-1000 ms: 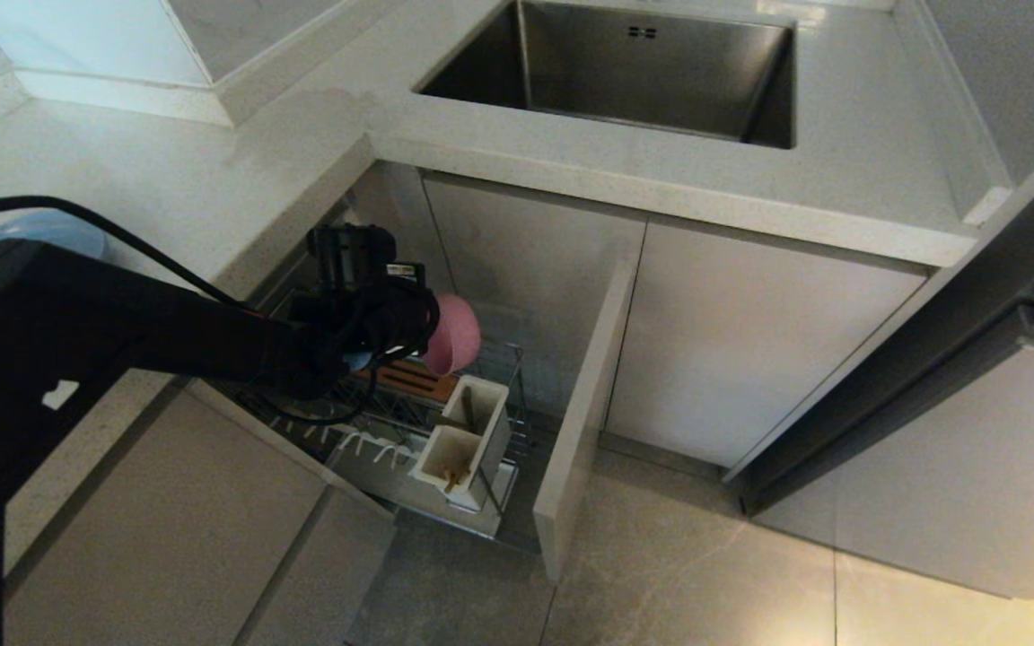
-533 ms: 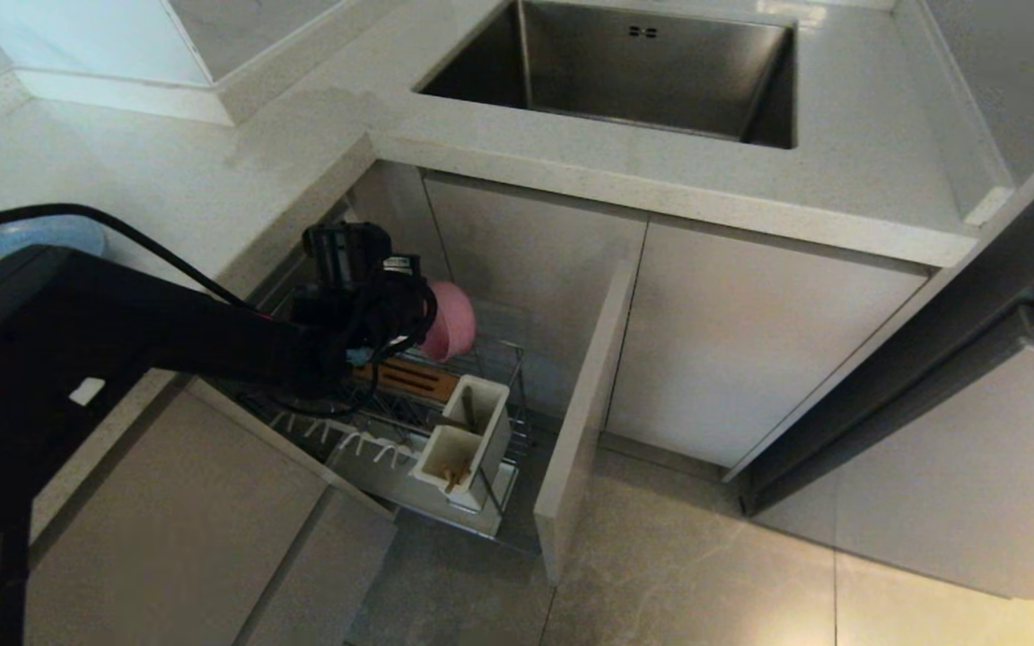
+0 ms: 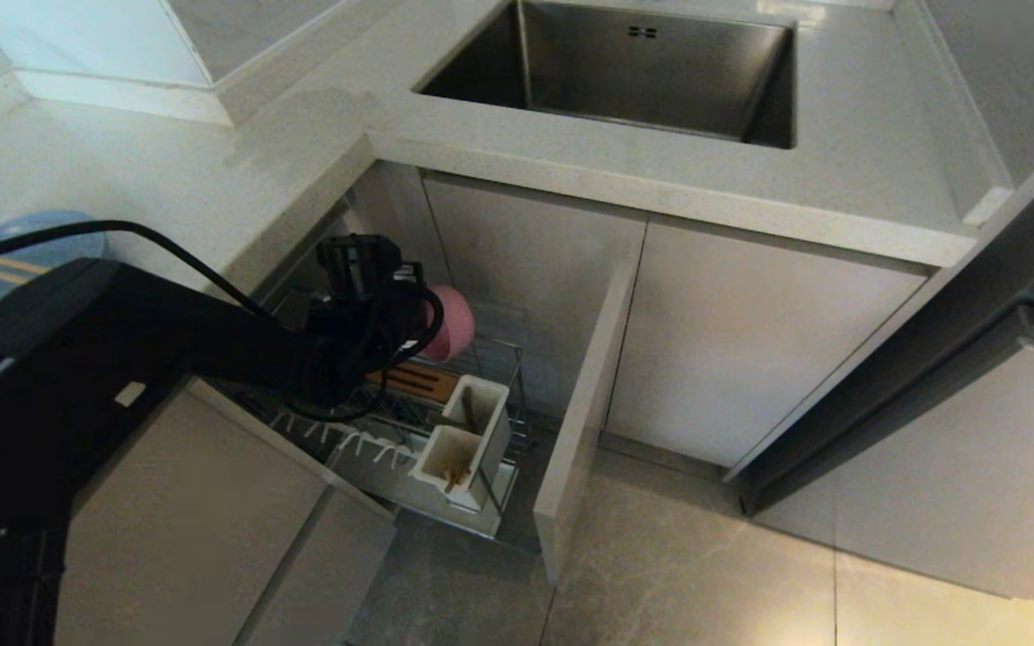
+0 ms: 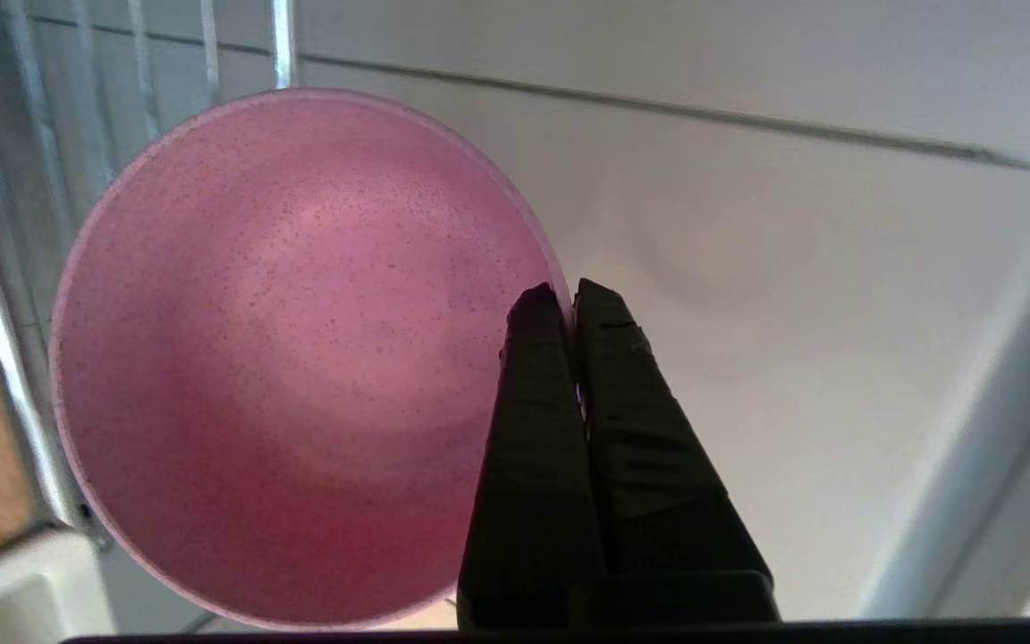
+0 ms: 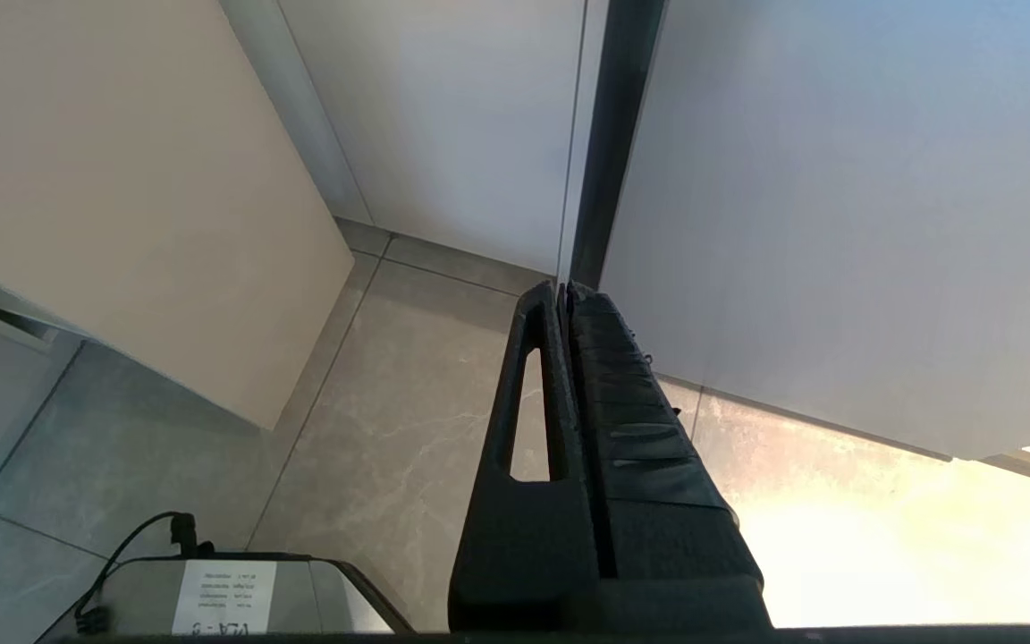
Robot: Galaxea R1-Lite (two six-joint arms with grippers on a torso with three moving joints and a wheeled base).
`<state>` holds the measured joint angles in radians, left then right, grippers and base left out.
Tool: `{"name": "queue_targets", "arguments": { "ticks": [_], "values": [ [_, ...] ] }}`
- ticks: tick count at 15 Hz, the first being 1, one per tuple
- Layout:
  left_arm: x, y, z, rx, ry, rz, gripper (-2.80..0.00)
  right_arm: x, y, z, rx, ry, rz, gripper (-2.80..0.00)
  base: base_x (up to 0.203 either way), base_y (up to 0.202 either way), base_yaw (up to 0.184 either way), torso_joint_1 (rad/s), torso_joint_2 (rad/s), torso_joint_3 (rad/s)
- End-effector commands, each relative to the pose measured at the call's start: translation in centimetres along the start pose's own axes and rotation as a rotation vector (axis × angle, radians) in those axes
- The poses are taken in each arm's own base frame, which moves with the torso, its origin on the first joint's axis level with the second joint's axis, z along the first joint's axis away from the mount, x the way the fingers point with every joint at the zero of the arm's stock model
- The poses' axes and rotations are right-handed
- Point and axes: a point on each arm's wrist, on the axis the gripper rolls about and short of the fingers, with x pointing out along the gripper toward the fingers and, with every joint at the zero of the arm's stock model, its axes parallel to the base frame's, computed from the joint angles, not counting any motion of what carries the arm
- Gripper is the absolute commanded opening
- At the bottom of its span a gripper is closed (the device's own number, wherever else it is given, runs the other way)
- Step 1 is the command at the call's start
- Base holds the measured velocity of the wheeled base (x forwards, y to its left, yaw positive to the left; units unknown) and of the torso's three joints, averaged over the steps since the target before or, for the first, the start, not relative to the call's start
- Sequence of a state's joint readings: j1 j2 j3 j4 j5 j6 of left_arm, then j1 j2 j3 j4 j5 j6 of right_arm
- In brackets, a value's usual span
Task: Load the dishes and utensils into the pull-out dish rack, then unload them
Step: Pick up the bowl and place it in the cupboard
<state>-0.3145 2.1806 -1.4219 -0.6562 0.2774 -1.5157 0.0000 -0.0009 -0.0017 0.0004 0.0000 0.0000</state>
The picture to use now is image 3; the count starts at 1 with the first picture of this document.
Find blue round plate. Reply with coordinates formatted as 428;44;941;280
0;210;108;355

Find stainless steel sink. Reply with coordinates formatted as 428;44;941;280
416;0;794;152

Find wide beige cabinet door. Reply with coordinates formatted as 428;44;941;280
605;220;928;469

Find large beige drawer front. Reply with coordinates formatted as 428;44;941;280
55;377;331;646

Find chrome wire pull-out rack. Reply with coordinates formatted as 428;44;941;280
216;269;538;544

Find narrow beige cabinet door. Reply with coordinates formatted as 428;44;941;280
425;175;648;423

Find white drip tray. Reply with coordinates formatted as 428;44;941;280
324;429;520;541

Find pink speckled bowl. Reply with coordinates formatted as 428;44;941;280
416;284;476;363

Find beige pull-out cabinet front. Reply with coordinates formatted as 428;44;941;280
532;260;640;584

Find white two-compartment cutlery holder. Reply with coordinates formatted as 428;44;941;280
409;375;513;514

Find small beige drawer front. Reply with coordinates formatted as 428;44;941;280
237;487;399;646

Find dark grey door frame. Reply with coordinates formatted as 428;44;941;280
722;135;1034;519

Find white appliance front panel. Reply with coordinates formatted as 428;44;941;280
753;301;1034;611

